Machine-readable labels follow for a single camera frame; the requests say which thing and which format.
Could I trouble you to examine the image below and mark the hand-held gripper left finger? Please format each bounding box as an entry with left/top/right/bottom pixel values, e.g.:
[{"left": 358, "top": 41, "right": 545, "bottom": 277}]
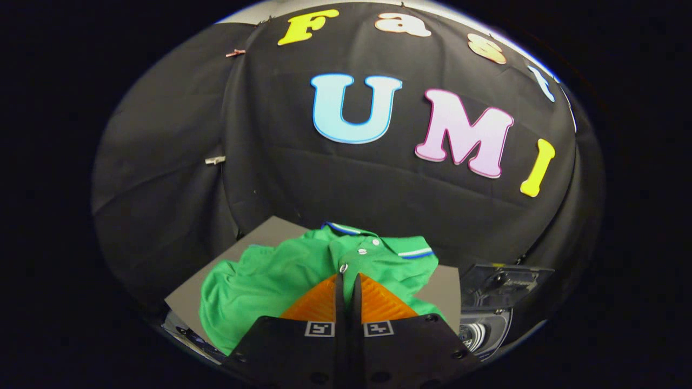
[{"left": 230, "top": 273, "right": 348, "bottom": 389}]

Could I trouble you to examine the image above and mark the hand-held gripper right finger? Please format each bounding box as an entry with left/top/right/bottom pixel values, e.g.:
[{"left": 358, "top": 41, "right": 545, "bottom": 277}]
[{"left": 347, "top": 273, "right": 482, "bottom": 389}]

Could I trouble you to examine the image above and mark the green polo shirt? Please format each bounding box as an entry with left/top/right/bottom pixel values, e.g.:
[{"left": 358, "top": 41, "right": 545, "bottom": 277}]
[{"left": 199, "top": 222, "right": 447, "bottom": 356}]

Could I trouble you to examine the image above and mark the dark grey washing machine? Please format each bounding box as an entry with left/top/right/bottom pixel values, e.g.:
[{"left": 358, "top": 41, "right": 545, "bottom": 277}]
[{"left": 458, "top": 264, "right": 556, "bottom": 361}]

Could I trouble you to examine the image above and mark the grey cabinet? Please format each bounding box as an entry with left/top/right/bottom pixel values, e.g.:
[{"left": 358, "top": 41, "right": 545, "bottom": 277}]
[{"left": 164, "top": 216, "right": 462, "bottom": 352}]

